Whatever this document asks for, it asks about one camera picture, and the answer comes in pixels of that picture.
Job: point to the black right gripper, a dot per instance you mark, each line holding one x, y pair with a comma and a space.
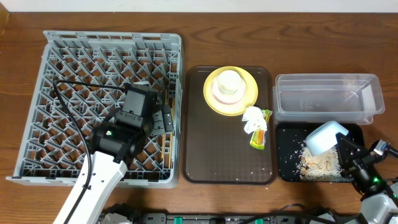
354, 157

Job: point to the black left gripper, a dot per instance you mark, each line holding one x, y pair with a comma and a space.
166, 119

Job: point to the wooden chopstick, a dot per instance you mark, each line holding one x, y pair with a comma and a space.
164, 135
171, 134

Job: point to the rice and food scraps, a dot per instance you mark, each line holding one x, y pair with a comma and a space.
298, 165

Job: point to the light blue bowl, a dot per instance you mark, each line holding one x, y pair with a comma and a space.
324, 137

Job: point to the yellow orange snack wrapper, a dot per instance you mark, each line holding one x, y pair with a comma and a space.
258, 138

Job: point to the white napkin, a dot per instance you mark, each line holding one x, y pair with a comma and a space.
254, 119

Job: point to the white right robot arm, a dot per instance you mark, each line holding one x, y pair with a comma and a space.
379, 196

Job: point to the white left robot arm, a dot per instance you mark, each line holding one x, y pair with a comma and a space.
111, 148

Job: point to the clear plastic waste bin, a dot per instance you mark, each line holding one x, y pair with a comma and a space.
322, 97

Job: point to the black waste tray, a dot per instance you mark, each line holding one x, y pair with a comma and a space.
288, 134

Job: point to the brown plastic serving tray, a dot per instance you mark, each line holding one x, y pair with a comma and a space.
215, 148

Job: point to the yellow plate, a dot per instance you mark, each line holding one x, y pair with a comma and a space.
239, 107

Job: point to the white cup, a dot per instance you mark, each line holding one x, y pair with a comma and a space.
229, 81

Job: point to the grey plastic dish rack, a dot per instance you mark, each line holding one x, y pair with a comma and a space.
78, 84

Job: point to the black rail with green clips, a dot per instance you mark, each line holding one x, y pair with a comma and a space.
122, 213

